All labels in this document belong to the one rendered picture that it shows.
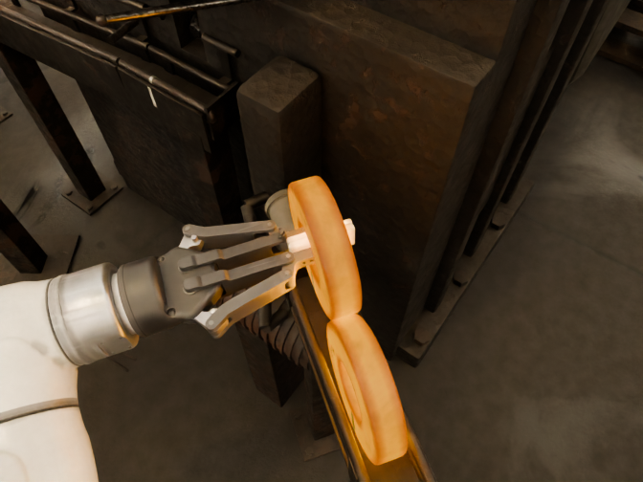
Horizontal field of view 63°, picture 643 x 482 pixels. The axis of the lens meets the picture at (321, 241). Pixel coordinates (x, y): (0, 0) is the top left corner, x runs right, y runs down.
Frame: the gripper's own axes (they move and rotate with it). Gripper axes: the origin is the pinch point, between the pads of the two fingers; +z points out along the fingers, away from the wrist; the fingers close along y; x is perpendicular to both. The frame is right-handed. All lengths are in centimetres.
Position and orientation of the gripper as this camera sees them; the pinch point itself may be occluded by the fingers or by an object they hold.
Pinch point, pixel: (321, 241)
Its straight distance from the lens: 54.8
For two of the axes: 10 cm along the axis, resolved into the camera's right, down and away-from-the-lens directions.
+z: 9.4, -3.0, 1.4
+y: 3.3, 7.9, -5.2
